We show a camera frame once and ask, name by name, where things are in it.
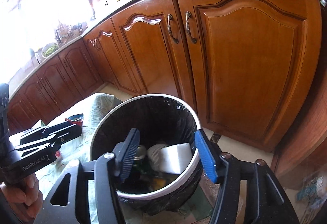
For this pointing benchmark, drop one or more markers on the white sponge block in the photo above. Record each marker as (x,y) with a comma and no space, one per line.
(175,159)

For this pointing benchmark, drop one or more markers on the bowl of green vegetables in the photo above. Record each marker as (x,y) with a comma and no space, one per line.
(49,49)

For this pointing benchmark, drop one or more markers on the small red silver wrapper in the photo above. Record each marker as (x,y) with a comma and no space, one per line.
(76,119)

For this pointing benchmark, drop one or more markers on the white trash bin black liner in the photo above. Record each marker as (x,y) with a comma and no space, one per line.
(163,121)

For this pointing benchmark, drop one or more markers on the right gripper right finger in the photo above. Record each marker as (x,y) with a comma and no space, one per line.
(209,157)

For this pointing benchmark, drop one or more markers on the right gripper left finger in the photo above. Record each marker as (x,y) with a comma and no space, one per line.
(124,155)

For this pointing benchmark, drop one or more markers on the lower wooden kitchen cabinets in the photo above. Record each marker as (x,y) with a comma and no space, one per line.
(244,66)

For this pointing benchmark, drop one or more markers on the person's left hand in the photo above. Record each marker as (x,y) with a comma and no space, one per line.
(27,203)

